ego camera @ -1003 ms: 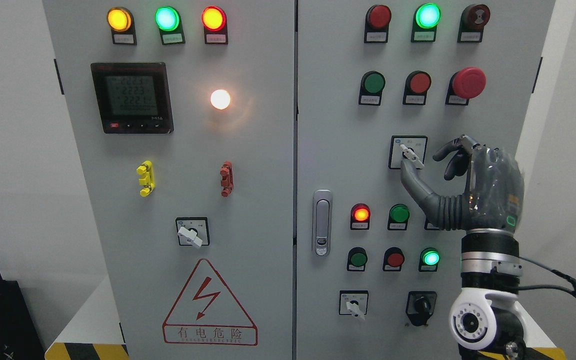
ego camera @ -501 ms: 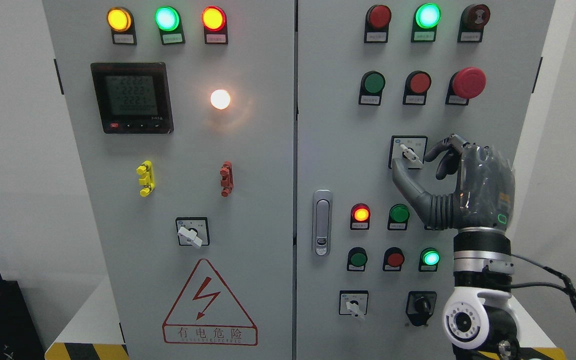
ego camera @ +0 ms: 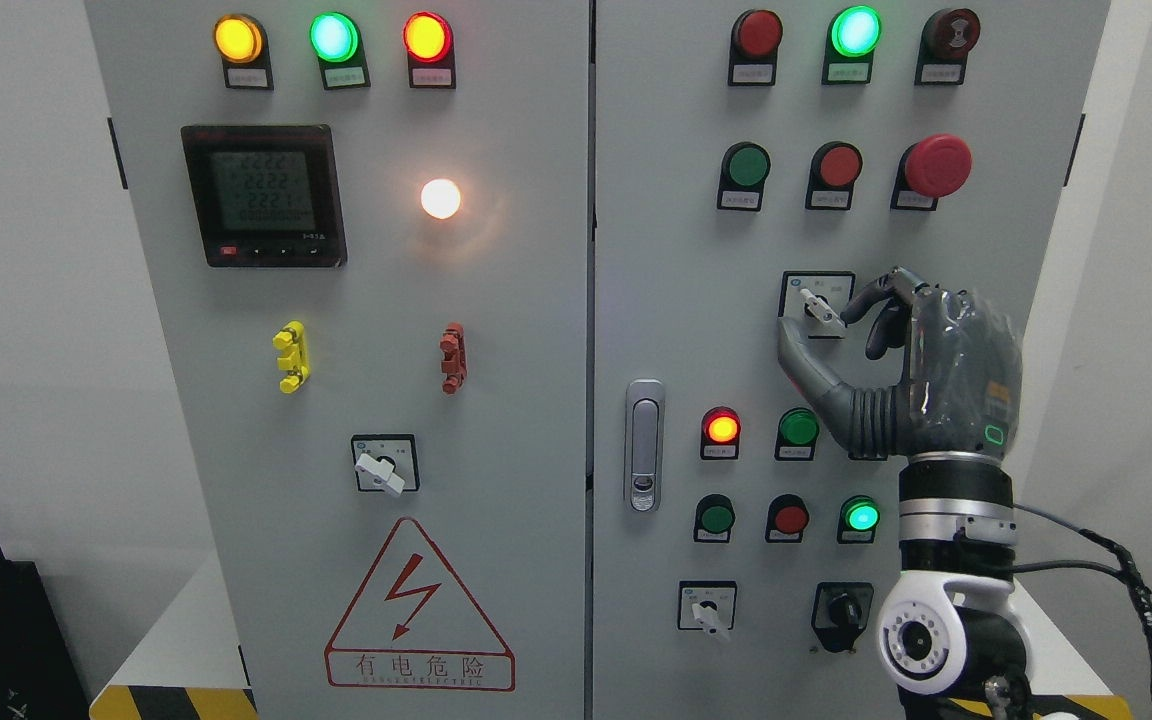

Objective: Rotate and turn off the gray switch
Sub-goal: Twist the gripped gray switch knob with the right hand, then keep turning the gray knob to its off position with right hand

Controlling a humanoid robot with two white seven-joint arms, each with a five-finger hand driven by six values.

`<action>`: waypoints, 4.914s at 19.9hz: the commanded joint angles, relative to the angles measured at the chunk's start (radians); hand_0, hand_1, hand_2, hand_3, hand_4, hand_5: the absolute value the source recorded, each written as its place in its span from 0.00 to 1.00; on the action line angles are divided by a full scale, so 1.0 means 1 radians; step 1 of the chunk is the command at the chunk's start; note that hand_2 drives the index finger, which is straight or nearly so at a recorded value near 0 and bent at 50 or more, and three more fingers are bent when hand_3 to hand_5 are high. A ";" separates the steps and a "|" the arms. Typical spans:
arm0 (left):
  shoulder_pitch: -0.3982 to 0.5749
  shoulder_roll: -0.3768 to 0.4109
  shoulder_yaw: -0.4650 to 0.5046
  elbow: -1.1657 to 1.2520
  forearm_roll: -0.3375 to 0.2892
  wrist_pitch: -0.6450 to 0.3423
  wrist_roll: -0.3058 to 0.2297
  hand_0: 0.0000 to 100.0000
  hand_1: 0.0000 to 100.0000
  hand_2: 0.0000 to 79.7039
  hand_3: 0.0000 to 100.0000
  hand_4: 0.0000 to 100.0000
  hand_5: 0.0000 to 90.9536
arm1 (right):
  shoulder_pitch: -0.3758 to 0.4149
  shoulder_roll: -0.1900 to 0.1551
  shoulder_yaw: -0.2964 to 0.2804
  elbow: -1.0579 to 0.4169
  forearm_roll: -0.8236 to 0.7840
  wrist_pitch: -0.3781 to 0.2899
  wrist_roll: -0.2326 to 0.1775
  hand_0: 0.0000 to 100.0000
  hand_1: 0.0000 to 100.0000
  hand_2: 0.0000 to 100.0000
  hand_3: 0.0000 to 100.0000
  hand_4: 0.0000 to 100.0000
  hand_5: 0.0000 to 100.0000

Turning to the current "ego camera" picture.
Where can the gray robotic hand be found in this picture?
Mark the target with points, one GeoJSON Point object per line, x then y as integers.
{"type": "Point", "coordinates": [960, 386]}

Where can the gray rotary switch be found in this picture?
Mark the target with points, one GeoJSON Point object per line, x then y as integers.
{"type": "Point", "coordinates": [816, 298]}
{"type": "Point", "coordinates": [707, 606]}

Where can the green lit push button lower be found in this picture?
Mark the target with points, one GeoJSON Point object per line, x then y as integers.
{"type": "Point", "coordinates": [858, 518]}

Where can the green indicator middle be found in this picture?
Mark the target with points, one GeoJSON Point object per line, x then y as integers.
{"type": "Point", "coordinates": [797, 434]}

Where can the red push button lower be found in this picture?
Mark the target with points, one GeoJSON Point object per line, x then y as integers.
{"type": "Point", "coordinates": [786, 520]}

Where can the red push button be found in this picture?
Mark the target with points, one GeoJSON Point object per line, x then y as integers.
{"type": "Point", "coordinates": [835, 167]}
{"type": "Point", "coordinates": [786, 520]}

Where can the red emergency stop button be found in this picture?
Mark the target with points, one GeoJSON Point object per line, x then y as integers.
{"type": "Point", "coordinates": [929, 170]}

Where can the red lit indicator middle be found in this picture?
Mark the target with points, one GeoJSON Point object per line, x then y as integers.
{"type": "Point", "coordinates": [720, 434]}

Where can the red push button upper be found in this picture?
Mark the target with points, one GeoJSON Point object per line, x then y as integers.
{"type": "Point", "coordinates": [835, 167]}

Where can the green push button upper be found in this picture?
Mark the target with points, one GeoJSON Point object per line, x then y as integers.
{"type": "Point", "coordinates": [744, 168]}

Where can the dark red buzzer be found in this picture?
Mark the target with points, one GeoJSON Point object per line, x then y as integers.
{"type": "Point", "coordinates": [948, 36]}

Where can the green lit indicator top right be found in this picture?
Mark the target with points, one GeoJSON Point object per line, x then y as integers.
{"type": "Point", "coordinates": [851, 40]}

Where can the red indicator light top right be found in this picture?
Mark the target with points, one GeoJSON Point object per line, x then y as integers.
{"type": "Point", "coordinates": [755, 39]}

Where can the red terminal clip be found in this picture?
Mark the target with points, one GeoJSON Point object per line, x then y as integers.
{"type": "Point", "coordinates": [454, 362]}

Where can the gray electrical cabinet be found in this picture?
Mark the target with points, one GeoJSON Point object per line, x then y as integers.
{"type": "Point", "coordinates": [587, 139]}

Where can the white glowing lamp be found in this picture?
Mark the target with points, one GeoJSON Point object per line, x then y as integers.
{"type": "Point", "coordinates": [441, 198]}

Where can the red electrical danger sign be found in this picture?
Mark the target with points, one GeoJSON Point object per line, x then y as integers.
{"type": "Point", "coordinates": [414, 624]}

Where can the red lit indicator light top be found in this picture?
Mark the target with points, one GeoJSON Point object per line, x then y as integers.
{"type": "Point", "coordinates": [429, 42]}

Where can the yellow terminal clip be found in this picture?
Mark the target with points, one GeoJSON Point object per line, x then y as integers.
{"type": "Point", "coordinates": [290, 342]}

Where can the green indicator light top left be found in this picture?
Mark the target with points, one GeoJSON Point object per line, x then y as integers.
{"type": "Point", "coordinates": [339, 51]}

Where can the black digital power meter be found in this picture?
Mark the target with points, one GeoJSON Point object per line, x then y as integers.
{"type": "Point", "coordinates": [266, 196]}

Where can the yellow indicator light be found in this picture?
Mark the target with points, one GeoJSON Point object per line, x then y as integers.
{"type": "Point", "coordinates": [244, 52]}

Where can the black box with antenna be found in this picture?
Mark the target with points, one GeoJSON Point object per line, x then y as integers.
{"type": "Point", "coordinates": [38, 679]}

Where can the black key selector switch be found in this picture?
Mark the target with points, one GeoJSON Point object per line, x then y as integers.
{"type": "Point", "coordinates": [840, 614]}

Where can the silver door handle lock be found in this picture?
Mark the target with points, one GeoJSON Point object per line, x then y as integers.
{"type": "Point", "coordinates": [643, 440]}

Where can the gray rotary switch bottom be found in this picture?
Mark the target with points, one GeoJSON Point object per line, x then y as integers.
{"type": "Point", "coordinates": [707, 606]}

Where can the gray rotary switch left door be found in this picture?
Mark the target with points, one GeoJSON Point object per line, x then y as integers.
{"type": "Point", "coordinates": [386, 463]}

